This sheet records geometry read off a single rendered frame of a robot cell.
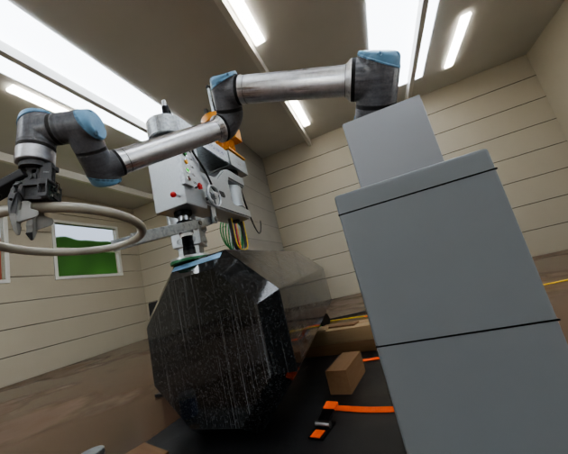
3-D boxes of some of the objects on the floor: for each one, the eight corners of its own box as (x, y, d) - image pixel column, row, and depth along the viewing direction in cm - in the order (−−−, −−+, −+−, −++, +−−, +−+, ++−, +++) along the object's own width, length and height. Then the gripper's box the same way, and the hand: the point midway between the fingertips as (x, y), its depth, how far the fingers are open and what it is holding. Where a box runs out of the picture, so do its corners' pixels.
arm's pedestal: (550, 417, 94) (462, 184, 110) (719, 576, 47) (520, 129, 63) (397, 427, 108) (338, 220, 124) (408, 556, 62) (313, 197, 78)
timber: (352, 394, 141) (345, 369, 144) (330, 394, 147) (325, 371, 149) (365, 371, 167) (360, 350, 170) (347, 372, 173) (342, 352, 175)
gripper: (42, 153, 75) (38, 227, 69) (67, 174, 86) (65, 240, 80) (4, 155, 73) (-3, 232, 67) (34, 177, 84) (31, 244, 78)
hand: (22, 233), depth 74 cm, fingers closed on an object, 4 cm apart
